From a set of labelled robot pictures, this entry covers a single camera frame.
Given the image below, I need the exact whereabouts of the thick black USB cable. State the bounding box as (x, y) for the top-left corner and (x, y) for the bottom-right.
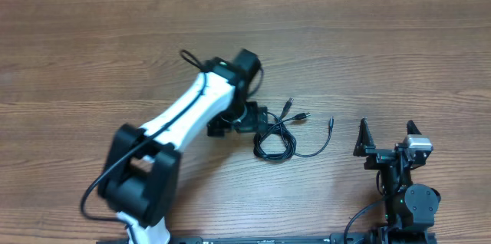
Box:
(252, 97), (311, 162)

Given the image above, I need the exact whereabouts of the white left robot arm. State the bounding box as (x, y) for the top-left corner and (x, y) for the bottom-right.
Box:
(95, 49), (267, 243)

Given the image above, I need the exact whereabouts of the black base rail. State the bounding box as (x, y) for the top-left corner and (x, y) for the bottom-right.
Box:
(95, 232), (438, 244)

